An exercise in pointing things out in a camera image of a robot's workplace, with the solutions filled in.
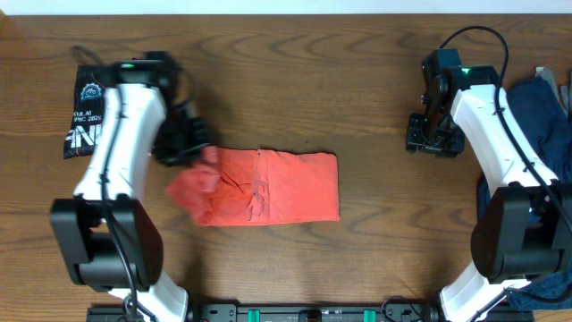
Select navy blue garment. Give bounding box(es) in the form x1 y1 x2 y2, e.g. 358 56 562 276
477 77 571 310

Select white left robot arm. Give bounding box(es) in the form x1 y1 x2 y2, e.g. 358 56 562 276
50 52 210 321

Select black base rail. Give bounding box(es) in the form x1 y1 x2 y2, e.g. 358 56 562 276
86 300 535 322

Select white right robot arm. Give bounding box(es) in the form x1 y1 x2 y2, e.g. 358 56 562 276
405 62 571 321

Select orange soccer t-shirt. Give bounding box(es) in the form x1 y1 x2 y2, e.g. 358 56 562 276
166 146 340 226

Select black folded printed shirt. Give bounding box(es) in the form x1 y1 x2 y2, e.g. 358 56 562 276
63 65 105 159

